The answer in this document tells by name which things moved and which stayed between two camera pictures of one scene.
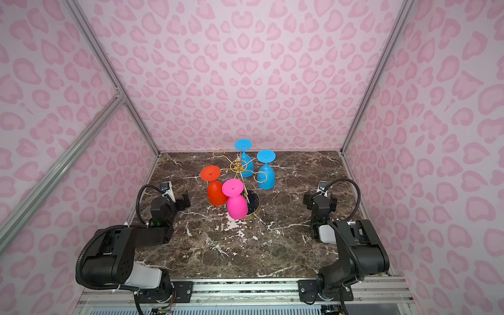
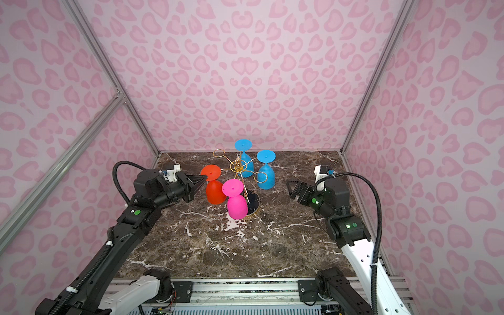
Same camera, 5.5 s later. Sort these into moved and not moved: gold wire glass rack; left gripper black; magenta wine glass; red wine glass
Moved: left gripper black
Not moved: gold wire glass rack; red wine glass; magenta wine glass
